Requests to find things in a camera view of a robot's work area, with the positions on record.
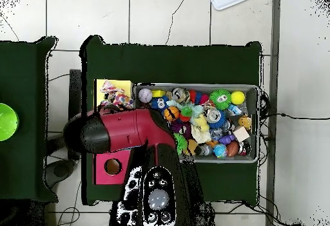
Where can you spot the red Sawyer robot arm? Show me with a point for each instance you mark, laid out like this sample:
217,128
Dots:
123,130

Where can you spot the wooden box with three holes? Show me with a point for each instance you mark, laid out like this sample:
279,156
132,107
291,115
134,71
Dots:
103,177

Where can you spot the small orange basketball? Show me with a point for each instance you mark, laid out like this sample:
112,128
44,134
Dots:
171,113

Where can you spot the blue spiky ball with eyes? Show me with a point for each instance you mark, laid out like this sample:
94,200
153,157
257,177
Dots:
159,103

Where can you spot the crushed silver drink can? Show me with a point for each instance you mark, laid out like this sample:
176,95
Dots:
180,94

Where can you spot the white baseball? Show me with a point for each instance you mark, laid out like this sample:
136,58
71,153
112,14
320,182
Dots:
145,95

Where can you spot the plain green spiky ball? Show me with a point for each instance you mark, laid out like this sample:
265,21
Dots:
181,141

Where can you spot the green spiky ball with eyes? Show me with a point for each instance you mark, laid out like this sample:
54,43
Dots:
220,98

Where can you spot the globe print ball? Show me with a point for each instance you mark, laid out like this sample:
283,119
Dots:
220,150

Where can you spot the yellow foam ball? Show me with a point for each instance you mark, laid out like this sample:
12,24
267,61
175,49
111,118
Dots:
237,97

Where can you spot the black stand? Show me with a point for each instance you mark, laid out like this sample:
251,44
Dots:
74,89

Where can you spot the side table with green cloth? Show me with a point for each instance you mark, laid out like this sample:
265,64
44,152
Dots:
23,81

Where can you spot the bright green bowl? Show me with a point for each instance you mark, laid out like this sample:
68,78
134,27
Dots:
7,121

